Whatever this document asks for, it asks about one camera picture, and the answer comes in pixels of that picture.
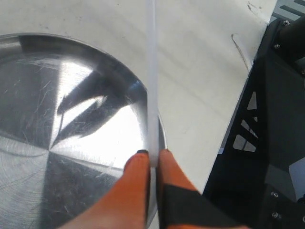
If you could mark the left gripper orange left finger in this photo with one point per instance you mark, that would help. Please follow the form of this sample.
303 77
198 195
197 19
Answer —
125 206

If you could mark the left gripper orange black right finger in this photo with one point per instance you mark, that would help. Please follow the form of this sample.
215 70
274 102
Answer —
180 204

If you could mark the translucent white tube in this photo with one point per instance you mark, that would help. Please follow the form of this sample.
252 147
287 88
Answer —
152 87

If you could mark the round steel plate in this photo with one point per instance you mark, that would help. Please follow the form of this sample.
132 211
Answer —
70 118

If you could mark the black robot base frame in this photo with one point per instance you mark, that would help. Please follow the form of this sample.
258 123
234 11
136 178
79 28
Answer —
254 179

